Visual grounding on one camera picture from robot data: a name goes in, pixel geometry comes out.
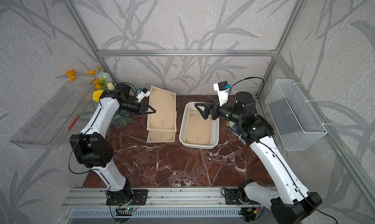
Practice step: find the blue glass vase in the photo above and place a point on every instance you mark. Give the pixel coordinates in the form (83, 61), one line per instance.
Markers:
(121, 119)

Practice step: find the right circuit board with wires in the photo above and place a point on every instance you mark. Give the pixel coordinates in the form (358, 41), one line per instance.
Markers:
(248, 214)

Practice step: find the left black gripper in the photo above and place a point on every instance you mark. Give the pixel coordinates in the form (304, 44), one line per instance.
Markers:
(142, 108)

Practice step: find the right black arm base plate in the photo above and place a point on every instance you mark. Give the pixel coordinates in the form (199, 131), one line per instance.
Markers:
(232, 197)

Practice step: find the blue white dotted glove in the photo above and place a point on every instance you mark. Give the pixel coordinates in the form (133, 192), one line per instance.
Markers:
(232, 125)

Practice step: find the yellow orange artificial flowers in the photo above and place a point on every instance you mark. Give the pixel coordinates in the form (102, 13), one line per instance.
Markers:
(102, 82)

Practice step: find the beige stationery paper stack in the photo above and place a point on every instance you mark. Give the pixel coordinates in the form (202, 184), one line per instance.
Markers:
(198, 130)

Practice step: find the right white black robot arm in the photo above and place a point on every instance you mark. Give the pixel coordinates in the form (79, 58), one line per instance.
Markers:
(257, 133)

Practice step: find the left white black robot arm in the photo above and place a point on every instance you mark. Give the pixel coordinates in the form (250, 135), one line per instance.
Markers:
(90, 147)

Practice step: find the aluminium front rail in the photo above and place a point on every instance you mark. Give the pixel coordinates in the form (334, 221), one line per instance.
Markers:
(174, 197)

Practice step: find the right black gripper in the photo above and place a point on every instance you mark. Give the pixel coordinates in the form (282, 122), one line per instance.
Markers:
(216, 107)

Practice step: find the white wire mesh basket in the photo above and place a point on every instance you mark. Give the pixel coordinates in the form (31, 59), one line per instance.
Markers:
(297, 123)

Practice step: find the left green circuit board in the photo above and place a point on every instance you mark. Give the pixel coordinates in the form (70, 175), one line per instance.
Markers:
(123, 211)

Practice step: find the beige stationery sheet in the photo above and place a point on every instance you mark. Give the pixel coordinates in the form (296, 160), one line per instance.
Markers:
(164, 103)
(161, 136)

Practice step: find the white plastic storage box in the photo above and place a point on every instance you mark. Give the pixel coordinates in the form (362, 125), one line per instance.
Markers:
(215, 130)

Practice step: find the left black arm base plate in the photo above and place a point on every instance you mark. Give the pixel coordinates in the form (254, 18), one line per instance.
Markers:
(123, 197)

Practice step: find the aluminium cage frame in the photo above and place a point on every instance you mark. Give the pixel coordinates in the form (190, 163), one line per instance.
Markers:
(364, 183)

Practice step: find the clear acrylic wall shelf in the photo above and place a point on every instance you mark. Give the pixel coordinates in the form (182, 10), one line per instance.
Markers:
(52, 123)

